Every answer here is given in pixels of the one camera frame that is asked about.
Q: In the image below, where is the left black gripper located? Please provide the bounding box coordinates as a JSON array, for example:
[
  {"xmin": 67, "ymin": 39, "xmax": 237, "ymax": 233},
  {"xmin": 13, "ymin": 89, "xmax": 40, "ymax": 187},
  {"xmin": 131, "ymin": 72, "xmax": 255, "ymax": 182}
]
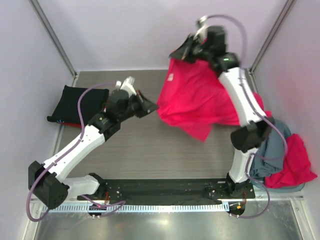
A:
[{"xmin": 118, "ymin": 89, "xmax": 160, "ymax": 122}]

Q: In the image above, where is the aluminium frame post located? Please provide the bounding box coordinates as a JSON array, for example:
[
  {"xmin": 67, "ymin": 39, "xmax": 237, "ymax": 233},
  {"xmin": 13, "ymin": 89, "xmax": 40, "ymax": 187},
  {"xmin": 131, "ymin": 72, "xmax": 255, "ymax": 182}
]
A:
[
  {"xmin": 248, "ymin": 0, "xmax": 296, "ymax": 75},
  {"xmin": 28, "ymin": 0, "xmax": 77, "ymax": 78}
]

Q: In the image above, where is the left aluminium frame post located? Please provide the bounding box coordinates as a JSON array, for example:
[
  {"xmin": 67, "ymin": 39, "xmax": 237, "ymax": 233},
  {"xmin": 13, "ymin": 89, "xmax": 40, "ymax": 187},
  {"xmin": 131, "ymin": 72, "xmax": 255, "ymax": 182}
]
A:
[{"xmin": 28, "ymin": 0, "xmax": 77, "ymax": 78}]

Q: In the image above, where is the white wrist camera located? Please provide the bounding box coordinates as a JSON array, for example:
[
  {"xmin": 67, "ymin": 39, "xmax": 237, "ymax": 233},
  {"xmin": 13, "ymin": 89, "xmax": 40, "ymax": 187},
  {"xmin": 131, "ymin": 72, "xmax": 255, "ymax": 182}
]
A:
[
  {"xmin": 115, "ymin": 76, "xmax": 137, "ymax": 97},
  {"xmin": 194, "ymin": 15, "xmax": 208, "ymax": 41}
]

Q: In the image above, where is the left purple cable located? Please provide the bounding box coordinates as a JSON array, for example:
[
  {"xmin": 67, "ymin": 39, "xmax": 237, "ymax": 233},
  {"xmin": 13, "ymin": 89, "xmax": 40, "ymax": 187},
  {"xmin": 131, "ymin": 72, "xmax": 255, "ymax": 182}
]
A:
[{"xmin": 26, "ymin": 83, "xmax": 126, "ymax": 223}]

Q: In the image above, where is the purple cable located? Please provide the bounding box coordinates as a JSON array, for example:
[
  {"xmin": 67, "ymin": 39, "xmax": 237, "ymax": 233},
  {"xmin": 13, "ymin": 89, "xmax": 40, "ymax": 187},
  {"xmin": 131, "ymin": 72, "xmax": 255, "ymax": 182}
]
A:
[
  {"xmin": 26, "ymin": 83, "xmax": 126, "ymax": 223},
  {"xmin": 204, "ymin": 14, "xmax": 288, "ymax": 220}
]

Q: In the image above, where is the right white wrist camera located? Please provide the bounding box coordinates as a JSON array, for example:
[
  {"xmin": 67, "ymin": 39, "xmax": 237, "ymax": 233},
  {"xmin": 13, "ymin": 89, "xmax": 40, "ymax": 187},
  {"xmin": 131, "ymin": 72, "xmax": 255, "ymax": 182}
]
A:
[{"xmin": 194, "ymin": 15, "xmax": 208, "ymax": 41}]

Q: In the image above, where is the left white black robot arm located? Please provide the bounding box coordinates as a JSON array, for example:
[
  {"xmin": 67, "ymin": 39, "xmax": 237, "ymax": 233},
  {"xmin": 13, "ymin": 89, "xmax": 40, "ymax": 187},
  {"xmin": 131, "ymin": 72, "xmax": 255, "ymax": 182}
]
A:
[{"xmin": 28, "ymin": 89, "xmax": 159, "ymax": 210}]

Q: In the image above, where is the blue plastic basket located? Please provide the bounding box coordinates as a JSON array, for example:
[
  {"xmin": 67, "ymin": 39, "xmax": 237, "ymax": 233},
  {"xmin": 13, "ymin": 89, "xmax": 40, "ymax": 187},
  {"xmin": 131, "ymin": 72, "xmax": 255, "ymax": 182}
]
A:
[{"xmin": 252, "ymin": 122, "xmax": 308, "ymax": 193}]

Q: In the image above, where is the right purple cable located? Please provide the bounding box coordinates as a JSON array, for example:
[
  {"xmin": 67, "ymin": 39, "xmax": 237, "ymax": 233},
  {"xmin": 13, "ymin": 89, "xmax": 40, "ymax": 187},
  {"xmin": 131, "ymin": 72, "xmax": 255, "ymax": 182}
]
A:
[{"xmin": 204, "ymin": 14, "xmax": 288, "ymax": 220}]

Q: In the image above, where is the slotted white cable duct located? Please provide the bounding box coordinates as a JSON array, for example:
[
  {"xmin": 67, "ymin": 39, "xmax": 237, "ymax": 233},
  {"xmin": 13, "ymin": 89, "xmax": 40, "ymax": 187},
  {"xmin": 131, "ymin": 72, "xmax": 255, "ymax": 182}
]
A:
[{"xmin": 49, "ymin": 202, "xmax": 229, "ymax": 214}]

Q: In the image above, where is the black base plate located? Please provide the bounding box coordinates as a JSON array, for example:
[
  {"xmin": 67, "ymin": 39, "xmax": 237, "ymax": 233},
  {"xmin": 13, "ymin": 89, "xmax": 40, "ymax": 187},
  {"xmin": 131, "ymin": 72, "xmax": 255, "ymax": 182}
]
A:
[{"xmin": 88, "ymin": 178, "xmax": 256, "ymax": 206}]

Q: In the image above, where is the pink t shirt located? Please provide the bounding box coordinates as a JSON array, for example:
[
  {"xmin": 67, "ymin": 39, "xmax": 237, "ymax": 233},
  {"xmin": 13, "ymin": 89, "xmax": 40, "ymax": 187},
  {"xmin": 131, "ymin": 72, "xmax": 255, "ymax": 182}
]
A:
[
  {"xmin": 156, "ymin": 56, "xmax": 272, "ymax": 144},
  {"xmin": 264, "ymin": 133, "xmax": 318, "ymax": 189}
]

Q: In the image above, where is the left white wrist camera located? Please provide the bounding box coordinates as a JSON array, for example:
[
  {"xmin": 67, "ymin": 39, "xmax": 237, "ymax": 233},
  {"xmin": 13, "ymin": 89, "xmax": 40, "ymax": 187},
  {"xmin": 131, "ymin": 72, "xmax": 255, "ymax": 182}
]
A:
[{"xmin": 115, "ymin": 76, "xmax": 137, "ymax": 97}]

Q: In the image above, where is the grey blue t shirt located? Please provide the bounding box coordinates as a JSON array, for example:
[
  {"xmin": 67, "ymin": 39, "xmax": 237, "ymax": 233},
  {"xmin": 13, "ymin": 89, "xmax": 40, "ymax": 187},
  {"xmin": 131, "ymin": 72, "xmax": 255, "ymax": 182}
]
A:
[{"xmin": 249, "ymin": 129, "xmax": 285, "ymax": 181}]

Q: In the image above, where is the right aluminium frame post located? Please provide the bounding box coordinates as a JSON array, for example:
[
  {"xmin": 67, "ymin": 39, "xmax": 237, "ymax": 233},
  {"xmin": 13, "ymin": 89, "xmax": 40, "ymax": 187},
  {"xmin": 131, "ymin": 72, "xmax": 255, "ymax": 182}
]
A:
[{"xmin": 248, "ymin": 0, "xmax": 296, "ymax": 75}]

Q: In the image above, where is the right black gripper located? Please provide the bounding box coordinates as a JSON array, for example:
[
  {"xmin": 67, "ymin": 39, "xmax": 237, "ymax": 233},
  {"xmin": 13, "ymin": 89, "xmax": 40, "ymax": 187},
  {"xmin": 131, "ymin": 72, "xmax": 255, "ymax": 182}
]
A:
[{"xmin": 169, "ymin": 34, "xmax": 213, "ymax": 65}]

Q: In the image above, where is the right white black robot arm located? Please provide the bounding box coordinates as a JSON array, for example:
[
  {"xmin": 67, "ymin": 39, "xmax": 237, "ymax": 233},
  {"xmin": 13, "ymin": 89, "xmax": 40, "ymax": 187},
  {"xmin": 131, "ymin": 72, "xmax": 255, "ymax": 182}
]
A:
[{"xmin": 170, "ymin": 24, "xmax": 274, "ymax": 198}]

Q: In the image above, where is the black t shirt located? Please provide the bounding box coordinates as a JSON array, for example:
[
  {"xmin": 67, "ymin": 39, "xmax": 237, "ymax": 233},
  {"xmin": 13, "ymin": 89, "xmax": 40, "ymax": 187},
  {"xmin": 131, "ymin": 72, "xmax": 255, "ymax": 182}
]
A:
[{"xmin": 46, "ymin": 85, "xmax": 109, "ymax": 128}]

